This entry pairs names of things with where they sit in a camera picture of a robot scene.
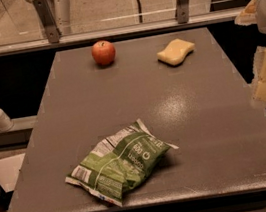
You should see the green chip bag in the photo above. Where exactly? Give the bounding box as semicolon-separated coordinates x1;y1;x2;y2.
65;119;178;206

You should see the red apple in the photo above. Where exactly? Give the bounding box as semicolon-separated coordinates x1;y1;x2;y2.
91;40;116;65

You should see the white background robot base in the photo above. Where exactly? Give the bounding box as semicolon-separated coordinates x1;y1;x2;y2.
26;0;72;35

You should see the yellow sponge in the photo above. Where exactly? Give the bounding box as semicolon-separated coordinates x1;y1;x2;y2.
157;39;195;66

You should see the left metal railing post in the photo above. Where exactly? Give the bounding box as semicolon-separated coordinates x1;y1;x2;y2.
32;0;61;44

